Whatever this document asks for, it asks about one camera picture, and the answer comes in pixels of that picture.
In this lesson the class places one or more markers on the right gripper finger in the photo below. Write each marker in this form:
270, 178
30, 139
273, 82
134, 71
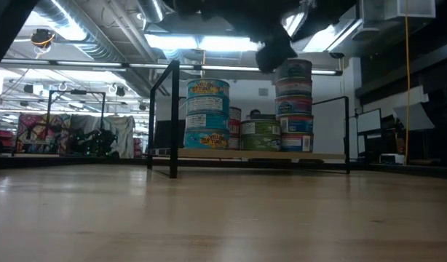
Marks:
274, 54

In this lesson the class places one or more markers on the green-label silver-lid can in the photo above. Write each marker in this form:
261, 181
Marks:
260, 127
260, 143

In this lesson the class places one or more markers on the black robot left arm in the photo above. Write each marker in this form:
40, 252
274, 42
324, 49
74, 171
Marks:
5, 22

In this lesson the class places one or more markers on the large white panel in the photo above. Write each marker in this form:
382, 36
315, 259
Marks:
329, 127

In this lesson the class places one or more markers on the white board panel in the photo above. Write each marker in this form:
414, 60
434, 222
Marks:
369, 120

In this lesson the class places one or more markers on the grey angled panel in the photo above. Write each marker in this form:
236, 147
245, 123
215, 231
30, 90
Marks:
413, 118

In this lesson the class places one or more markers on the small white object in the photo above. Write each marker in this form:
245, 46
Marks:
391, 158

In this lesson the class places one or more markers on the white draped cloth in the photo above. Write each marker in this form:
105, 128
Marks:
123, 134

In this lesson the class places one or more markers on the grey draped cloth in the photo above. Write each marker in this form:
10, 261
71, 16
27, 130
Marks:
85, 123

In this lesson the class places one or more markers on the black background robot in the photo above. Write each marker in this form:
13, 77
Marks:
92, 142

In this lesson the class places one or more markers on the black ceiling device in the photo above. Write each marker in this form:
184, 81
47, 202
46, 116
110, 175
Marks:
42, 37

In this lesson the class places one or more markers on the black metal stand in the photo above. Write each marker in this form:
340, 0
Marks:
48, 116

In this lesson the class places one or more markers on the colourful patterned panel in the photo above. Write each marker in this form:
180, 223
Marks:
30, 125

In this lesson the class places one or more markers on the grey wall vent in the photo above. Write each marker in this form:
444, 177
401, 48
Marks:
263, 91

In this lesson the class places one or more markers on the wooden shelf with black frame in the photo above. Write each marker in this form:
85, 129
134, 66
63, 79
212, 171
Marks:
252, 154

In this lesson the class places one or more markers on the silver ceiling air duct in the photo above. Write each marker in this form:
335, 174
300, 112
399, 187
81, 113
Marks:
74, 25

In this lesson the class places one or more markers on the black aluminium table frame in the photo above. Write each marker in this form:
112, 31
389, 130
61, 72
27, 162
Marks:
409, 170

